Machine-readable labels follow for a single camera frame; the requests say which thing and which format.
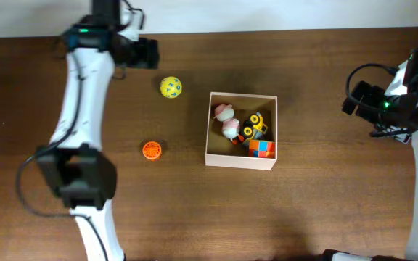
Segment colourful two-by-two puzzle cube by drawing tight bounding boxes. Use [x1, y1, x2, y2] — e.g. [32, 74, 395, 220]
[248, 140, 276, 159]

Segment grey yellow toy truck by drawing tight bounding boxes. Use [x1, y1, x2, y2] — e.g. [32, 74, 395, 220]
[238, 112, 268, 143]

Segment pink open box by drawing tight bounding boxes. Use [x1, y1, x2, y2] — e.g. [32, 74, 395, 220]
[205, 92, 278, 170]

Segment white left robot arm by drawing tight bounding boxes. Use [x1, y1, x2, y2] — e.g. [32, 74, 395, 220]
[35, 24, 160, 260]

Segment pink white duck toy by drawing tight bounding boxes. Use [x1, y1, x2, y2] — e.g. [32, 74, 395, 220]
[213, 104, 242, 144]

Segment yellow ball blue letters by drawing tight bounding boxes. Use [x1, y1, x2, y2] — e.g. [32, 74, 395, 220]
[160, 76, 182, 99]

